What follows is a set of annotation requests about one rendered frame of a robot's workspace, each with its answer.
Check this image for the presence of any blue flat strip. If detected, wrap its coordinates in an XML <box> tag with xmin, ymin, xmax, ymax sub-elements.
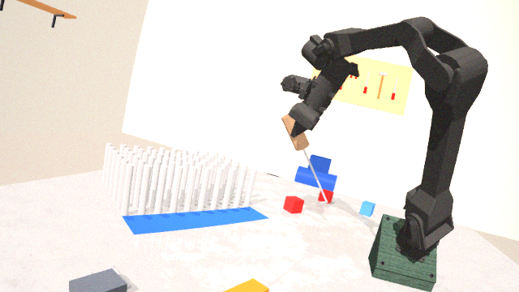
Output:
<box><xmin>122</xmin><ymin>207</ymin><xmax>269</xmax><ymax>234</ymax></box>

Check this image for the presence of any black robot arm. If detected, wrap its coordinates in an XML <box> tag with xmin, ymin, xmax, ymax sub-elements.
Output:
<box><xmin>301</xmin><ymin>16</ymin><xmax>488</xmax><ymax>263</ymax></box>

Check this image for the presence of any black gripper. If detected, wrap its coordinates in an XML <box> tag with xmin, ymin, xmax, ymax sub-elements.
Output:
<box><xmin>288</xmin><ymin>75</ymin><xmax>339</xmax><ymax>137</ymax></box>

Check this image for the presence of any red cube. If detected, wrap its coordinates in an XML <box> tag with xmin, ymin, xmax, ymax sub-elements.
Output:
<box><xmin>284</xmin><ymin>196</ymin><xmax>304</xmax><ymax>213</ymax></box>
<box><xmin>318</xmin><ymin>189</ymin><xmax>334</xmax><ymax>204</ymax></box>

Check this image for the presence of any small light blue cube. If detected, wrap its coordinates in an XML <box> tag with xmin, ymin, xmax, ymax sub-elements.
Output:
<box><xmin>359</xmin><ymin>201</ymin><xmax>375</xmax><ymax>217</ymax></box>

